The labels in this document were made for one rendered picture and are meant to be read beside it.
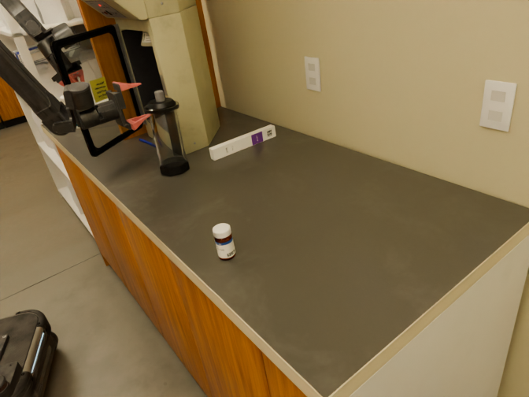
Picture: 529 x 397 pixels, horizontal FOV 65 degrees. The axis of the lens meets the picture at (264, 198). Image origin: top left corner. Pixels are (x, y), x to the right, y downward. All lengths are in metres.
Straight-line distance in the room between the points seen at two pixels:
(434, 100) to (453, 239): 0.40
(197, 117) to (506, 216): 1.03
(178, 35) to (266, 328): 1.02
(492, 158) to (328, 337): 0.65
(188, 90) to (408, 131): 0.75
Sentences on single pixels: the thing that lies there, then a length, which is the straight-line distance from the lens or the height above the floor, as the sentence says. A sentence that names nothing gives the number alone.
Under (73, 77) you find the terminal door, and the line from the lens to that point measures 1.57.
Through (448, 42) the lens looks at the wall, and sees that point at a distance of 1.17.
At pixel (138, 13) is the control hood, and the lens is 1.44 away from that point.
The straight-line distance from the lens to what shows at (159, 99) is 1.38.
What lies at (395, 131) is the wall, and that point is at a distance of 1.33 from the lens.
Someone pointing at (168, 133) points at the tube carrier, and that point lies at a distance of 1.37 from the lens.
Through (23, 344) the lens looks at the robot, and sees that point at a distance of 2.16.
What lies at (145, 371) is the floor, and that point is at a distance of 2.10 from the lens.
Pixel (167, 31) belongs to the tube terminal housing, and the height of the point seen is 1.36.
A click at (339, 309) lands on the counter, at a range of 0.83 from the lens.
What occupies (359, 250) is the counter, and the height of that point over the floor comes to 0.94.
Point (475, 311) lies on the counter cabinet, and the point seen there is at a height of 0.80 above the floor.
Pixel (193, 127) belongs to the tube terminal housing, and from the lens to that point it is 1.56.
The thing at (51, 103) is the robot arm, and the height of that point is 1.27.
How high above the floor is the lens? 1.54
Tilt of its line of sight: 30 degrees down
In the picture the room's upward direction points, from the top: 9 degrees counter-clockwise
